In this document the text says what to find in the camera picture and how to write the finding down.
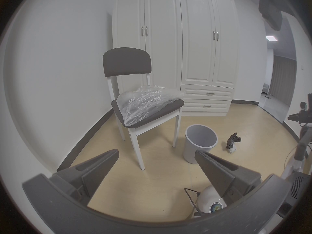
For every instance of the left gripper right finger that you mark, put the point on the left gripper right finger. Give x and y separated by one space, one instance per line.
219 174

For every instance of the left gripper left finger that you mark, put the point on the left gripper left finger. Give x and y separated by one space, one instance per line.
97 172

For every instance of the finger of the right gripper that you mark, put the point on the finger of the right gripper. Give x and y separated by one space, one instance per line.
296 118

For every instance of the clear plastic bag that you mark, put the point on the clear plastic bag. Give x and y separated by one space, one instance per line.
143 103

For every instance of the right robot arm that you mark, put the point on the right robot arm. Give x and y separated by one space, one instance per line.
301 150

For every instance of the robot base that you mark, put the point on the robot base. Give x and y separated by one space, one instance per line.
209 196

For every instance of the crumpled black plastic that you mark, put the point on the crumpled black plastic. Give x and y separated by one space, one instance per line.
232 140

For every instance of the white trash bin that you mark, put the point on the white trash bin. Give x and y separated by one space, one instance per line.
190 150

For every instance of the crumpled white paper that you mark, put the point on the crumpled white paper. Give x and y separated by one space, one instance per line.
232 150

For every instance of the grey curtain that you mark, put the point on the grey curtain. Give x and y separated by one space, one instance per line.
282 82

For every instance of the ceiling light panel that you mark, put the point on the ceiling light panel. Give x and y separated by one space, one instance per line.
272 38

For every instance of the grey padded white chair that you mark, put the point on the grey padded white chair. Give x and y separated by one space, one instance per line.
126 62

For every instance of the white wardrobe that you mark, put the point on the white wardrobe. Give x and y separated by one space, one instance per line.
197 45

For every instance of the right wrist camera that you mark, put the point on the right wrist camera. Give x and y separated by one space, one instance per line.
303 107

